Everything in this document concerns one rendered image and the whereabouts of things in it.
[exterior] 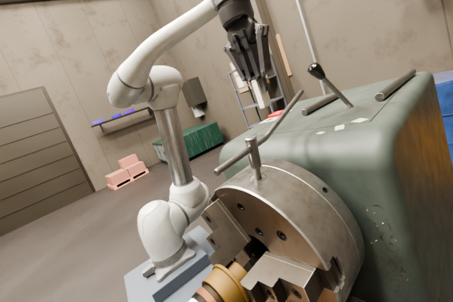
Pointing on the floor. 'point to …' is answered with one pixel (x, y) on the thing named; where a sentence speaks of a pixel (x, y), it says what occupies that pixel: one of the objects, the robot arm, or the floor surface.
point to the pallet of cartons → (126, 172)
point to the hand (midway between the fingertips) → (261, 93)
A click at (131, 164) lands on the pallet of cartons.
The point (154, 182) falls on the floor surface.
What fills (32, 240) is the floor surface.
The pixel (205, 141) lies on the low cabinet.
